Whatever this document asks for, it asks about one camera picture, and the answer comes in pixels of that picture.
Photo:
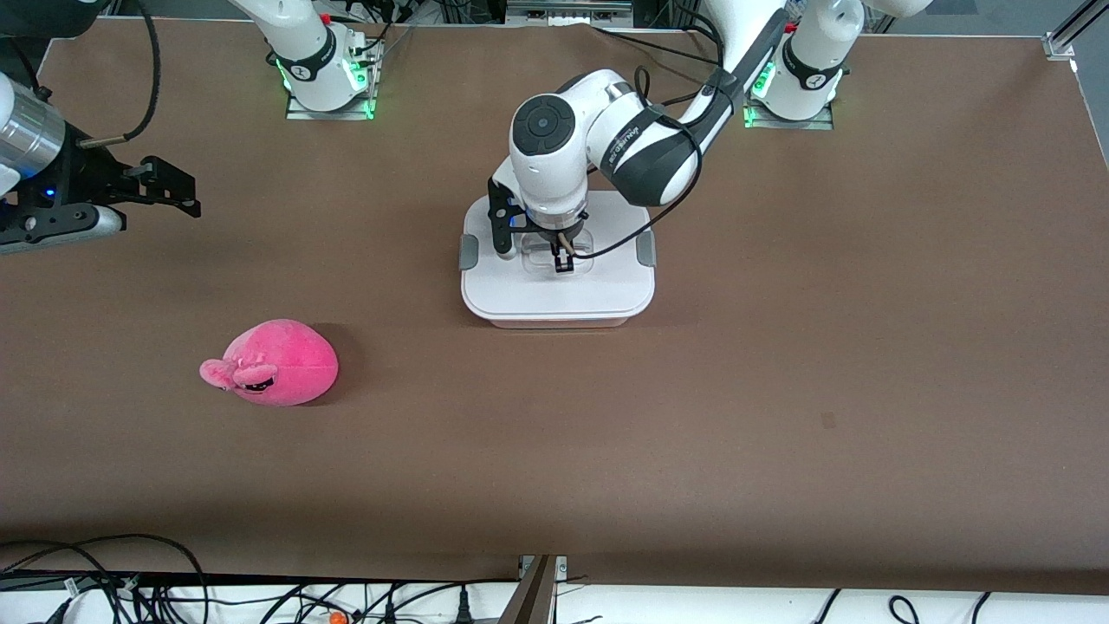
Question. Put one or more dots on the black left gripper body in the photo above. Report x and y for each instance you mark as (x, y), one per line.
(554, 236)

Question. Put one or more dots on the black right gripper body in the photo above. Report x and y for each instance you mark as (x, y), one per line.
(97, 176)

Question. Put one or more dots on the white box lid grey clips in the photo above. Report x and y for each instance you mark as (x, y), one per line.
(554, 295)

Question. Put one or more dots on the pink plush toy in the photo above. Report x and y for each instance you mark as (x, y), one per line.
(277, 364)

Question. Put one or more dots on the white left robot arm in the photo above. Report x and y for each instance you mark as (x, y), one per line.
(541, 173)

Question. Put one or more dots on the pink plastic storage box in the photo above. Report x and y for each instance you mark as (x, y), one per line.
(554, 322)

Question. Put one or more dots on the brown table cover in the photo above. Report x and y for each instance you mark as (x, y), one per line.
(554, 451)

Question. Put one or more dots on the black power plug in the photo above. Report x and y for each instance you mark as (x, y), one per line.
(463, 611)

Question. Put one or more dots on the small orange object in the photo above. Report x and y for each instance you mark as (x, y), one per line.
(335, 618)

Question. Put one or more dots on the aluminium corner profile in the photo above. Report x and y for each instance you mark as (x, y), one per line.
(1061, 43)

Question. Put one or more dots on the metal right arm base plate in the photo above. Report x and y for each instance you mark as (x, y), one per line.
(364, 104)

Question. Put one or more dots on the grey metal background frame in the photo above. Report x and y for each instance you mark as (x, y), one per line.
(567, 10)

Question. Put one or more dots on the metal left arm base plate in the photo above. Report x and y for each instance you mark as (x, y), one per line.
(823, 124)

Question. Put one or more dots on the aluminium frame profile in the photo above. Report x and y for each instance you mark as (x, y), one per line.
(533, 602)

